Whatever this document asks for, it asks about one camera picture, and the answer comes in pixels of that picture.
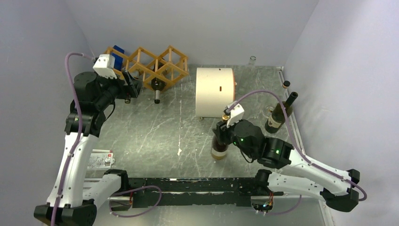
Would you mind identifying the dark bottle gold foil neck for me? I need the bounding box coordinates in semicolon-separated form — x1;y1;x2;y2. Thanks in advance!
211;118;229;160

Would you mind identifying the cream cylindrical drum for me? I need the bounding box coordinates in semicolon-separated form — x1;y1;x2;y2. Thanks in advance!
195;67;236;118

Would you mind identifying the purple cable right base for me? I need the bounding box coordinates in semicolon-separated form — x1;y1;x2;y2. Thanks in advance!
255;194;303;217

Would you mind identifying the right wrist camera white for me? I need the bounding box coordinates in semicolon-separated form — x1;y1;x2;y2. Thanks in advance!
223;101;245;127

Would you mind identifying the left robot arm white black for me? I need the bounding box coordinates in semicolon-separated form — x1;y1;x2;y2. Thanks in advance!
34;72;141;226

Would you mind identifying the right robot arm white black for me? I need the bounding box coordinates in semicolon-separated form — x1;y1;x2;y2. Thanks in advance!
212;120;360;212

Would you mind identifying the white paper card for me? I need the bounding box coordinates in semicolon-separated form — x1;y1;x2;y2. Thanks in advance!
87;149;115;170

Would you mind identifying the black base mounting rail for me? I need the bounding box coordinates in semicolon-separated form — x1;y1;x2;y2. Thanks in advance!
116;178;283;208

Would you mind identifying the blue glass bottle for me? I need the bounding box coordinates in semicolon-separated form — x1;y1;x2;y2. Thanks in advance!
112;45;125;71

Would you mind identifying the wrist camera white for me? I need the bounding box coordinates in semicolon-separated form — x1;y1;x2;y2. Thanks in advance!
223;101;245;127
93;54;118;79

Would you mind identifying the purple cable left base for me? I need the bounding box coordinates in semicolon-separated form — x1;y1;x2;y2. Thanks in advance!
109;186;162;218

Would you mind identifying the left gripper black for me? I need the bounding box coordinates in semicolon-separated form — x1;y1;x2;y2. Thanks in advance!
96;70;144;110

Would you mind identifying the purple cable base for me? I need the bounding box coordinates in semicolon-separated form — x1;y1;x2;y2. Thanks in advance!
109;186;162;218
255;194;303;217

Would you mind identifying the dark green bottle silver cap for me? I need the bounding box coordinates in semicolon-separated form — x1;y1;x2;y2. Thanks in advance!
151;77;166;104

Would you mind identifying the wooden hexagonal wine rack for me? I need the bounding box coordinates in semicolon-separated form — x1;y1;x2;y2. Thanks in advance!
104;45;189;91

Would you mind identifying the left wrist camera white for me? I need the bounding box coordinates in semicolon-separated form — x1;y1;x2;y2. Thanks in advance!
93;54;118;79

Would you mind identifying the clear glass bottle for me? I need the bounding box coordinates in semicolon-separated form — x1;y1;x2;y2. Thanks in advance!
248;56;256;67

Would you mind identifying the dark green labelled wine bottle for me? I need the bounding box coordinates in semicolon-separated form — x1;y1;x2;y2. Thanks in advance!
265;92;298;134

